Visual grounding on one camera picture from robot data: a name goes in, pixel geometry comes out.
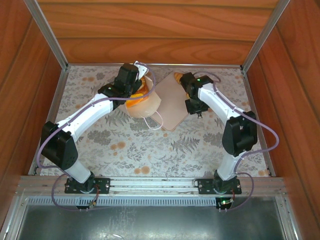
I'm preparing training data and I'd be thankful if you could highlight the aluminium table edge rail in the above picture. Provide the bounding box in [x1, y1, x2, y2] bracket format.
[27, 69, 68, 176]
[240, 68, 276, 177]
[66, 62, 243, 69]

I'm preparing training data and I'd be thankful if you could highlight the golden striped fake croissant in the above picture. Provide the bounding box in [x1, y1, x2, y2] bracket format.
[174, 71, 185, 85]

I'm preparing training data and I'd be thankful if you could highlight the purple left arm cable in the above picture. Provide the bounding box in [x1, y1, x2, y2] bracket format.
[36, 65, 157, 212]

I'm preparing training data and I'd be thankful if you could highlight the white floral paper bag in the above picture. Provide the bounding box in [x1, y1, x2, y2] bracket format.
[123, 74, 165, 131]

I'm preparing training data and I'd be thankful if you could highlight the aluminium lower frame rail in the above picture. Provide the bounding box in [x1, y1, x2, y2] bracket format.
[274, 196, 300, 240]
[3, 194, 28, 240]

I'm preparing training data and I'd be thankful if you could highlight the aluminium frame post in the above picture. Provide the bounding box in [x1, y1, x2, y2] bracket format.
[24, 0, 70, 72]
[239, 0, 292, 73]

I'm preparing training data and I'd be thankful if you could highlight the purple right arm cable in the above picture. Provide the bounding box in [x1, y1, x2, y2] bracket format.
[193, 71, 280, 212]

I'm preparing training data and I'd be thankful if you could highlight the shiny steel sheet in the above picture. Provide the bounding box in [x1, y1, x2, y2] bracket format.
[14, 203, 303, 240]

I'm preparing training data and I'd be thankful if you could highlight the grey slotted cable duct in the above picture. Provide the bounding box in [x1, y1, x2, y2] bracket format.
[24, 196, 218, 207]

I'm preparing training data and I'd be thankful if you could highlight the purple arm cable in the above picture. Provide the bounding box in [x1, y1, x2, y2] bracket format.
[36, 65, 157, 212]
[193, 71, 280, 212]

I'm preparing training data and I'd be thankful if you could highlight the small wired connector plug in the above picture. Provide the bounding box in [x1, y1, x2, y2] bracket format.
[88, 184, 101, 209]

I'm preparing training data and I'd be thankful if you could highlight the grey floral tablecloth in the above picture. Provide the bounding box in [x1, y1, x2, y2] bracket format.
[41, 65, 273, 177]

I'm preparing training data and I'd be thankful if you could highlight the pink square tray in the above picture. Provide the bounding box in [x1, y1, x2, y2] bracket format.
[149, 71, 210, 132]

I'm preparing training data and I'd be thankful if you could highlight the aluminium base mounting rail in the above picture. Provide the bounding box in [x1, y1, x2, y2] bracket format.
[16, 174, 287, 197]

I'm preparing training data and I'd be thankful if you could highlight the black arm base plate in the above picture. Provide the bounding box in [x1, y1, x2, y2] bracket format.
[196, 177, 243, 196]
[64, 176, 111, 195]

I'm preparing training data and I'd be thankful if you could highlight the small circuit board green light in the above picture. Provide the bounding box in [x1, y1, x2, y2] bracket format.
[216, 197, 236, 213]

